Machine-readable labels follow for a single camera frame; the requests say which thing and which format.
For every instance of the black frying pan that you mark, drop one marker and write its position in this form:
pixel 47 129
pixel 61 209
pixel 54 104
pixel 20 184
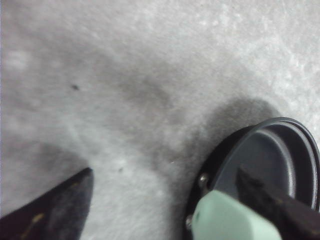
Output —
pixel 279 151

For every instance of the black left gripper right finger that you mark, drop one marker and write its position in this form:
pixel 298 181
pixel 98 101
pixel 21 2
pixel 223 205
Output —
pixel 293 219

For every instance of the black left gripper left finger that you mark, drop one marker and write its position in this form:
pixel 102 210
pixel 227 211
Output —
pixel 58 214

